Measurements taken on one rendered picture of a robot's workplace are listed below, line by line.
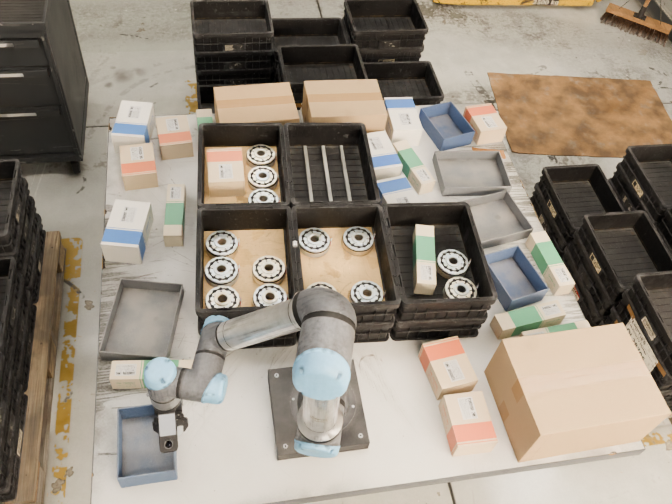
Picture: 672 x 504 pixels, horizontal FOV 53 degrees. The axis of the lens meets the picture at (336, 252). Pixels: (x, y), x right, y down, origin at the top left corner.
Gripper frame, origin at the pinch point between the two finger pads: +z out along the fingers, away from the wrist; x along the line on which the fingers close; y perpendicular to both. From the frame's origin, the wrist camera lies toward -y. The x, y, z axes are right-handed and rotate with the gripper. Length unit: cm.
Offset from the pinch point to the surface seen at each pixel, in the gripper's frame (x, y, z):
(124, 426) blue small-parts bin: 13.8, 7.3, 5.0
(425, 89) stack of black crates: -133, 188, 37
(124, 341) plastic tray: 13.8, 35.2, 4.9
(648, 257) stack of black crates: -202, 68, 38
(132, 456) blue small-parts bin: 11.6, -1.8, 4.9
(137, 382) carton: 9.6, 18.8, 1.5
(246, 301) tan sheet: -24.0, 36.9, -7.6
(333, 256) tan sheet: -54, 51, -8
